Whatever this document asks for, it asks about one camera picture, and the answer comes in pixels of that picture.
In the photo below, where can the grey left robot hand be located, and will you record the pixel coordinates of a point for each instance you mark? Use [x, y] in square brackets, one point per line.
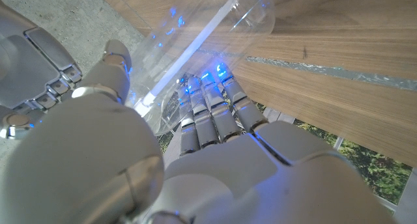
[97, 159]

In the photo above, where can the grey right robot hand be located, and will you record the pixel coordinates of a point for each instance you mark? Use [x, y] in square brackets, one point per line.
[29, 74]

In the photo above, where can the grey tape outline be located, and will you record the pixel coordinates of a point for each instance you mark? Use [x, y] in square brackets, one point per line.
[325, 71]

